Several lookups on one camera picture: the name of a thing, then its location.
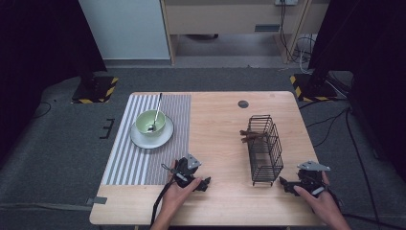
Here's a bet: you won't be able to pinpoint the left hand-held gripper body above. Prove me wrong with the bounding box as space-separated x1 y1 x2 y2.
173 153 204 190

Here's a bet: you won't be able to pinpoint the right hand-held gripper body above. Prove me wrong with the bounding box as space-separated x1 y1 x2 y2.
295 160 331 196

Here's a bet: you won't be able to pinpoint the black wire basket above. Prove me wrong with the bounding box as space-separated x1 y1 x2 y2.
247 114 284 188

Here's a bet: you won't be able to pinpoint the white plate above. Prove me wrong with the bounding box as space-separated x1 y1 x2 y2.
129 114 175 150

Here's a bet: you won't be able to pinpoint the person's left hand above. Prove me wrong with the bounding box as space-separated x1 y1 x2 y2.
161 160 203 217

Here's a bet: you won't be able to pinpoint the person's right hand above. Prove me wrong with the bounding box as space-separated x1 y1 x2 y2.
292 171 345 225

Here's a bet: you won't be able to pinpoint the grey striped placemat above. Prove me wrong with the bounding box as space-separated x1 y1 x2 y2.
101 93 192 187

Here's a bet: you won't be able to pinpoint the green bowl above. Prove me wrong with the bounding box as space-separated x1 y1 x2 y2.
135 109 168 139

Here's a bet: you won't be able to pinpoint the metal spoon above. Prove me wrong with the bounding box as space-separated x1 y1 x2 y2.
147 92 164 133

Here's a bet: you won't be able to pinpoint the black stand base hazard stripes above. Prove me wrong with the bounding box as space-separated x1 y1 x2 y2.
289 73 338 103
71 76 120 104

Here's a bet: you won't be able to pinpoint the grey tape strip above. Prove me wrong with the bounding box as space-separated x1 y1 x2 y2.
85 195 108 206

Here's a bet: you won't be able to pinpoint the black curtain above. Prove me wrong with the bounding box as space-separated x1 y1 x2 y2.
0 0 108 167
307 0 406 183

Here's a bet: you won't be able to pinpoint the white cabinet panel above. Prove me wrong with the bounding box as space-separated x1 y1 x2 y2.
78 0 171 61

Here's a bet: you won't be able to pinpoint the light wooden desk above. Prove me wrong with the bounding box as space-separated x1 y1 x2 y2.
159 0 330 66

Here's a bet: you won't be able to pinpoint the left hand-held gripper black cable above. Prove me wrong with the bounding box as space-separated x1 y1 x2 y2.
149 163 180 228

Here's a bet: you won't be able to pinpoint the hand-held gripper black cable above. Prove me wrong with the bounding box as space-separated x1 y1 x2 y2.
149 163 180 228
327 188 406 230

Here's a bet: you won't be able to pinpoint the long black floor cable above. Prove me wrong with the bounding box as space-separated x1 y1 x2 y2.
345 108 382 230

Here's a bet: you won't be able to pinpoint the right hand-held gripper black cable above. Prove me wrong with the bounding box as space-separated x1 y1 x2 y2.
327 188 406 230

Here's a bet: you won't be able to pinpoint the white cable bundle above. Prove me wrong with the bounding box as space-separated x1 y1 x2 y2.
296 34 317 75

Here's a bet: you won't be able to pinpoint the black hanging cable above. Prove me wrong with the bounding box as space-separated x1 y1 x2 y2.
279 3 301 64

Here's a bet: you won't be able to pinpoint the thin black floor cable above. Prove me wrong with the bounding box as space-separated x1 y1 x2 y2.
32 101 53 120

